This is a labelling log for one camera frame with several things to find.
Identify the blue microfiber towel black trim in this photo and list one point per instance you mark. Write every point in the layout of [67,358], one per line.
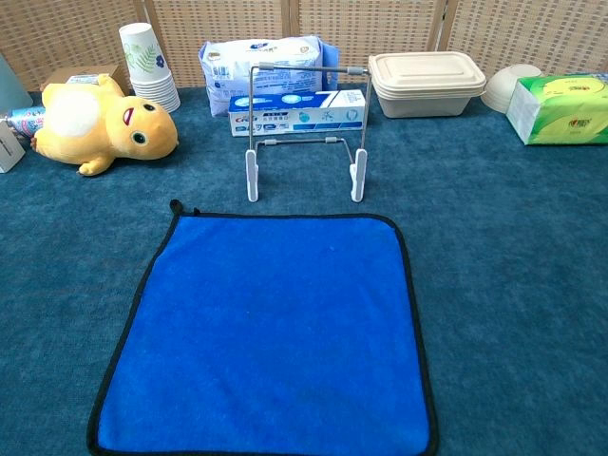
[266,332]

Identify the white blue wet wipes pack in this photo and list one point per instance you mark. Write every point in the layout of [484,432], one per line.
[237,57]

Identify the white bowl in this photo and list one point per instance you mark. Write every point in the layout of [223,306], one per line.
[499,90]

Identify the woven wooden folding screen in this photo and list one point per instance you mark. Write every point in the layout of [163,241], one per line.
[380,28]

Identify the green tissue pack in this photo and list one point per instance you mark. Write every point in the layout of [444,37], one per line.
[560,109]

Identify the stack of printed paper cups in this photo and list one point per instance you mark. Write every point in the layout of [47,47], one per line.
[145,57]

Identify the small patterned tissue packet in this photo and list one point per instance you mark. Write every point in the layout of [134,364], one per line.
[26,121]

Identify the white rectangular box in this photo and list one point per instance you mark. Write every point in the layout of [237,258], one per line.
[7,147]

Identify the grey-blue lidded mug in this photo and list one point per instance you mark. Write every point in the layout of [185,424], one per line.
[12,90]

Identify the brown cardboard box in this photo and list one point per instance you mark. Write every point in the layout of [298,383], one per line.
[62,73]

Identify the blue white toothpaste box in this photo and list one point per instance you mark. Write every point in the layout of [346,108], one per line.
[294,114]

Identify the teal carpet table cover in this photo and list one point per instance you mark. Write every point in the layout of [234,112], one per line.
[499,285]

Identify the beige lidded food container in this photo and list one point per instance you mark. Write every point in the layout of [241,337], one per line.
[423,76]

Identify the yellow plush duck toy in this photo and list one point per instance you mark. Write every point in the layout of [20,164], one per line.
[138,133]

